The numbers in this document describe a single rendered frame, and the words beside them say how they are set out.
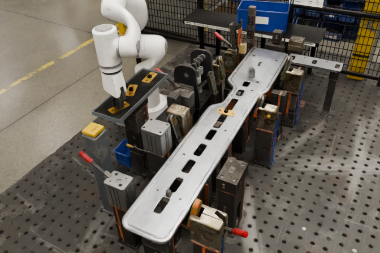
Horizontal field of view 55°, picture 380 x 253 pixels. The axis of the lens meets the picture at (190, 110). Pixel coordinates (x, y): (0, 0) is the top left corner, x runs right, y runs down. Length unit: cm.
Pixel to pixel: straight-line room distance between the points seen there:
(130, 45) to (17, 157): 215
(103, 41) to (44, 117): 237
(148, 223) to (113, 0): 79
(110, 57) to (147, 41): 56
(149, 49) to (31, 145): 177
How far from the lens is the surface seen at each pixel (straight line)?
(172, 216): 127
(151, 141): 146
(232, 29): 199
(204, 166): 142
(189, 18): 253
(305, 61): 213
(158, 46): 184
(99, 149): 142
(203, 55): 175
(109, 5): 138
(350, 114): 229
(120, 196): 134
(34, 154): 323
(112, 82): 136
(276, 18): 232
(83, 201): 179
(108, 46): 130
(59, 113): 360
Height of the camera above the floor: 202
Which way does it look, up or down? 37 degrees down
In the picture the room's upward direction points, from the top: 3 degrees counter-clockwise
